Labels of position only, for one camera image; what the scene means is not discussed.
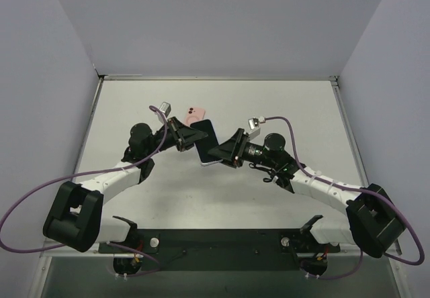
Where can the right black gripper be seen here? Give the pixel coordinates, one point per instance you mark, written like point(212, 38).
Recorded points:
point(239, 147)

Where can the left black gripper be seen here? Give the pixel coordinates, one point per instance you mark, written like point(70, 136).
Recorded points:
point(177, 134)

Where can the lavender phone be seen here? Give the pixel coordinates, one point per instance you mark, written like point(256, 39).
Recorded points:
point(204, 145)

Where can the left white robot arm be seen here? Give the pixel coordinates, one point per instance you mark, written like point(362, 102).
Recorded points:
point(75, 217)

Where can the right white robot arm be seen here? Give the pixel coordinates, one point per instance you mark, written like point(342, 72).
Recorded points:
point(370, 223)

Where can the pink phone case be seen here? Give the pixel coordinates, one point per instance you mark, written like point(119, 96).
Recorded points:
point(194, 114)

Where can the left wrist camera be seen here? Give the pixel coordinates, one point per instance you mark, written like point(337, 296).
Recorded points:
point(163, 111)

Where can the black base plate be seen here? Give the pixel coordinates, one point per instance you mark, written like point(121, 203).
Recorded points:
point(229, 250)

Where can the aluminium frame rail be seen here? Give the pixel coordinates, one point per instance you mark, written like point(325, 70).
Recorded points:
point(378, 112)

